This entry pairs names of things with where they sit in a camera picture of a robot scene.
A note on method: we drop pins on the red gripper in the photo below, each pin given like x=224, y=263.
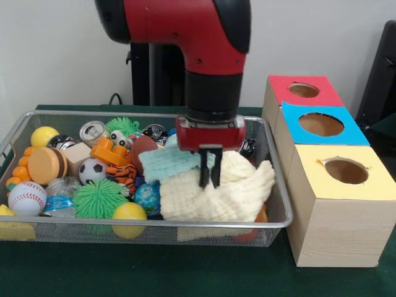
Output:
x=210, y=137

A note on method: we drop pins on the cream waffle cloth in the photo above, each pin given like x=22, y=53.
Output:
x=238, y=191

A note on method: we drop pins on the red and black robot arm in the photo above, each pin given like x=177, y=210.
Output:
x=185, y=31

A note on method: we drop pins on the wooden box with three holes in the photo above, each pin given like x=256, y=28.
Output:
x=340, y=232

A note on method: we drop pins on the silver mesh bin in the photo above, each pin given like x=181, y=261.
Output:
x=77, y=235

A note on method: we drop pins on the light blue waffle cloth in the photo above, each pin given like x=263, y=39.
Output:
x=164, y=164

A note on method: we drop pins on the brown toy football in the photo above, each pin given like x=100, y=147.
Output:
x=145, y=148

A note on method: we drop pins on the blue globe ball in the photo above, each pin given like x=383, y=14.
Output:
x=147, y=198

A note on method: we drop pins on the yellow ball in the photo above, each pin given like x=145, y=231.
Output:
x=128, y=213

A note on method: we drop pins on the green spiky rubber ball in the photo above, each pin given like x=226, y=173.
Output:
x=99, y=199

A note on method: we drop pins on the dark green table cloth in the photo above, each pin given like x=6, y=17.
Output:
x=154, y=272

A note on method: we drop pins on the small soccer ball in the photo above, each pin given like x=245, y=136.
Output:
x=92, y=170

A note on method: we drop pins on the round wooden burger toy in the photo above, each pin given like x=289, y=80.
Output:
x=46, y=165

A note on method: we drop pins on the green cloth side table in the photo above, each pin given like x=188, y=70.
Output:
x=388, y=122

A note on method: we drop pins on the white baseball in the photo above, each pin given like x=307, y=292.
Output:
x=27, y=198

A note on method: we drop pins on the black chair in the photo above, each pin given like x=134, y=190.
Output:
x=380, y=77

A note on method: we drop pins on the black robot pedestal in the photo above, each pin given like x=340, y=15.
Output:
x=161, y=77

